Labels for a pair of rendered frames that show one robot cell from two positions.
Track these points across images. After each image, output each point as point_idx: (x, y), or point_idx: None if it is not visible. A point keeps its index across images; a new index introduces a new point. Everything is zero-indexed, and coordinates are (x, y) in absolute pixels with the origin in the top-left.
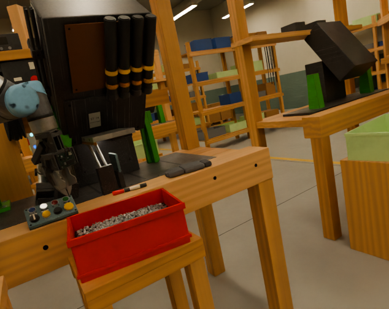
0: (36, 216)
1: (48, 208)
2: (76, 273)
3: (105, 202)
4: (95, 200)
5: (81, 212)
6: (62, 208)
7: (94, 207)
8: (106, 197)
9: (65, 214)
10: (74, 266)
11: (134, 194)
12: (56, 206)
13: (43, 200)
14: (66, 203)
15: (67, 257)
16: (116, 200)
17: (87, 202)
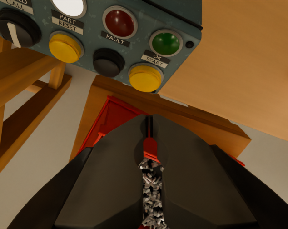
0: (24, 42)
1: (83, 25)
2: (74, 148)
3: (235, 99)
4: (269, 27)
5: (165, 87)
6: (127, 62)
7: (201, 99)
8: (283, 58)
9: (121, 82)
10: (82, 128)
11: (286, 137)
12: (108, 62)
13: None
14: (143, 77)
15: (91, 87)
16: (250, 120)
17: (248, 10)
